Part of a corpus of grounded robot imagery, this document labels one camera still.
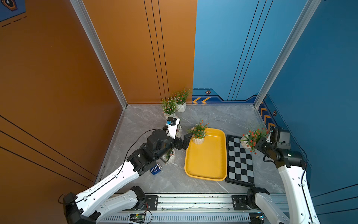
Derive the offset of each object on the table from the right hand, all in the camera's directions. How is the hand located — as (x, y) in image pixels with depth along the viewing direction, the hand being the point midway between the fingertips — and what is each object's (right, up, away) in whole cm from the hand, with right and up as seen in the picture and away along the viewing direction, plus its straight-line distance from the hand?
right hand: (258, 142), depth 74 cm
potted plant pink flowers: (-43, +4, +20) cm, 48 cm away
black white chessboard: (-7, -15, +9) cm, 19 cm away
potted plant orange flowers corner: (-42, +29, +29) cm, 59 cm away
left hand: (-39, +8, -7) cm, 41 cm away
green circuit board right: (-3, -38, -4) cm, 38 cm away
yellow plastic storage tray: (-24, -15, +15) cm, 32 cm away
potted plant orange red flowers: (-30, +4, +11) cm, 33 cm away
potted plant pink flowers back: (-50, +21, +25) cm, 60 cm away
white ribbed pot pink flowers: (-51, -10, +8) cm, 53 cm away
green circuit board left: (-64, -39, -3) cm, 75 cm away
